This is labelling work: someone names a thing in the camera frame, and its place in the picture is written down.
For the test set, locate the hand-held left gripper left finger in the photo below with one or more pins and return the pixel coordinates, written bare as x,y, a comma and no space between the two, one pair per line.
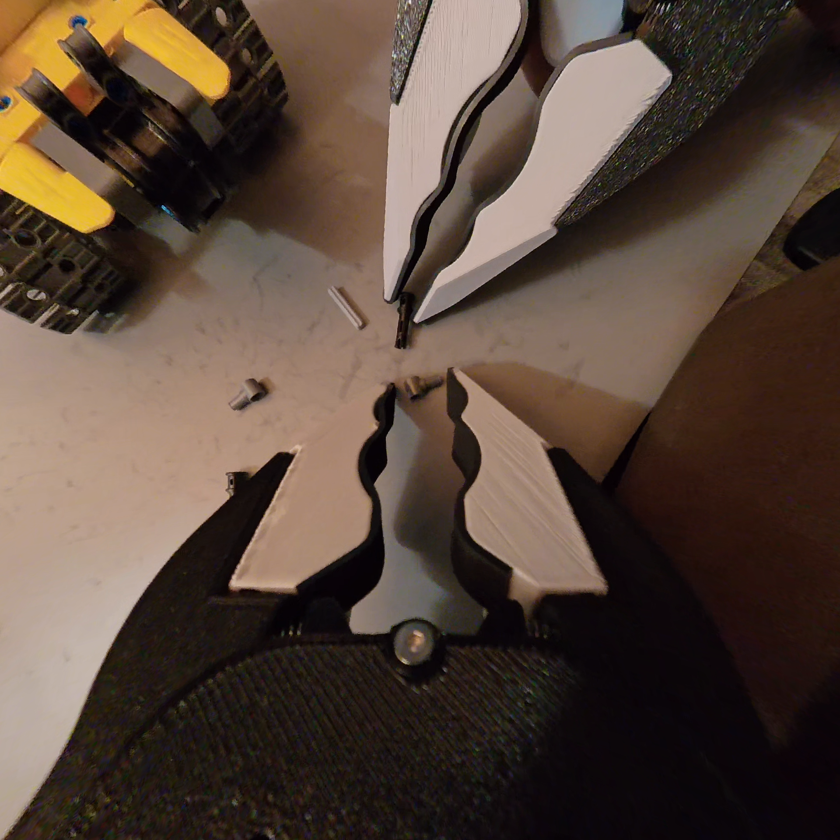
308,518

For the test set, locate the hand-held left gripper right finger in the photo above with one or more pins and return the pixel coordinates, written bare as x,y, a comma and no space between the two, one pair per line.
531,518

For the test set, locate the black toy pin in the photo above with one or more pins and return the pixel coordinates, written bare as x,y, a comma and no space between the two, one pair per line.
403,321
235,480

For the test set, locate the yellow black tracked toy vehicle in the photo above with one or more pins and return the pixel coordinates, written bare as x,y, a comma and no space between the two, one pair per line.
98,131

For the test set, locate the person's brown trouser leg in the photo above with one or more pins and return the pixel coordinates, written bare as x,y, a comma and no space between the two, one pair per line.
754,459

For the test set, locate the small grey toy connector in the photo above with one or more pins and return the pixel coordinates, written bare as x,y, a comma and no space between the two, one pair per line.
248,394
417,387

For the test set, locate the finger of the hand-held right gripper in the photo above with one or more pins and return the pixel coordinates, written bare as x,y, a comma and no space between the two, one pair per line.
590,131
446,79

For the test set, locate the short grey toy axle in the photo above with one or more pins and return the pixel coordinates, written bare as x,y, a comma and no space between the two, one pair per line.
348,307

